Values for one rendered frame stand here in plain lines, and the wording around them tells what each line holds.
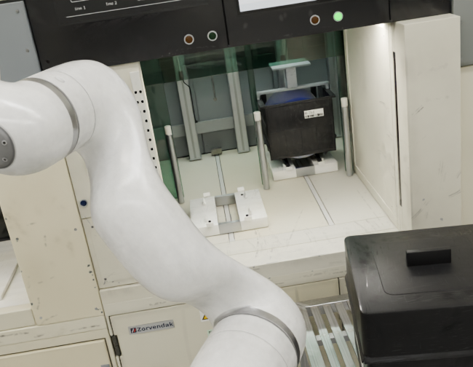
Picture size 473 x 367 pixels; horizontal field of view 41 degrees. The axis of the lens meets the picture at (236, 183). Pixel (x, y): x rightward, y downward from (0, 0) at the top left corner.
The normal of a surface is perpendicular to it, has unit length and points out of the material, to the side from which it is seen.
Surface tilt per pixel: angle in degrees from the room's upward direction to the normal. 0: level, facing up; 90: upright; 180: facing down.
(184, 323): 90
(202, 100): 90
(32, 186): 90
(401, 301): 0
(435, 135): 90
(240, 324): 0
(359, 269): 0
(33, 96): 41
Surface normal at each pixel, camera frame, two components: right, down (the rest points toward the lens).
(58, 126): 0.91, 0.00
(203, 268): 0.62, 0.04
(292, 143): 0.08, 0.36
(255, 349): 0.36, -0.78
